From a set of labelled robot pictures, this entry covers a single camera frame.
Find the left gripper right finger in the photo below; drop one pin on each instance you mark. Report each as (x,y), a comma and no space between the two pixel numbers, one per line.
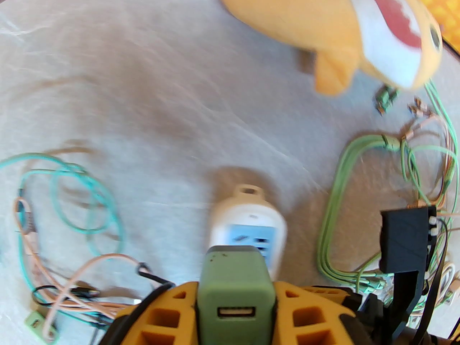
(323,300)

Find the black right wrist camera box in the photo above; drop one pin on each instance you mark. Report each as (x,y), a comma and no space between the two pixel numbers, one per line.
(408,241)

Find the small light green connector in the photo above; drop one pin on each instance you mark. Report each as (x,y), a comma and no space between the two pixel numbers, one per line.
(37,323)

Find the orange plush toy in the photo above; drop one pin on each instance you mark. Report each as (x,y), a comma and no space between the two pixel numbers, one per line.
(287,13)

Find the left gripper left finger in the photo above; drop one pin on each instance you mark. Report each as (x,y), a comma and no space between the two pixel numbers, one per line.
(190,318)

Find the green USB charger plug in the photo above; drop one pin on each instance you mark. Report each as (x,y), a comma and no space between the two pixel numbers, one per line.
(235,286)

